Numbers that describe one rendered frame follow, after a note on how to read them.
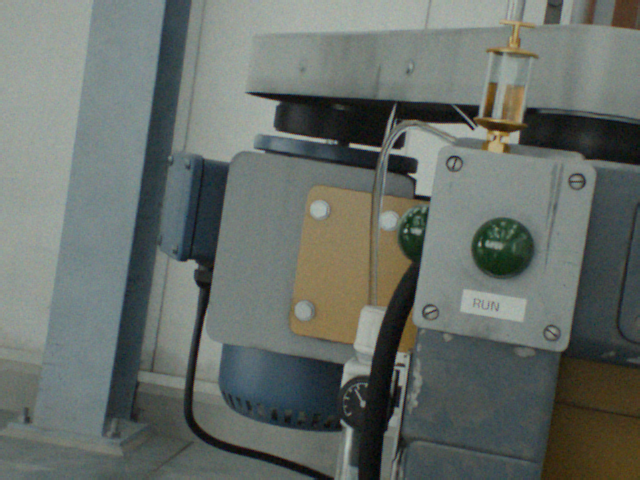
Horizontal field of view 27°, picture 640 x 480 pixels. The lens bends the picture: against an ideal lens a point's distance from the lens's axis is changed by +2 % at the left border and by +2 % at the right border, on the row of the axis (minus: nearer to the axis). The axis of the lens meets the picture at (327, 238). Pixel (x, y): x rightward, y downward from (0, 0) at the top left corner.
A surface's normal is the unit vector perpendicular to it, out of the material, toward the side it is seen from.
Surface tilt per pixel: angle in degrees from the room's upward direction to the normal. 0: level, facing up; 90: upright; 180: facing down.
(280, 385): 91
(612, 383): 90
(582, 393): 90
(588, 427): 90
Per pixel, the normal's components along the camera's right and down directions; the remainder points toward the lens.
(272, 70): -0.85, -0.11
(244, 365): -0.65, -0.04
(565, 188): -0.14, 0.03
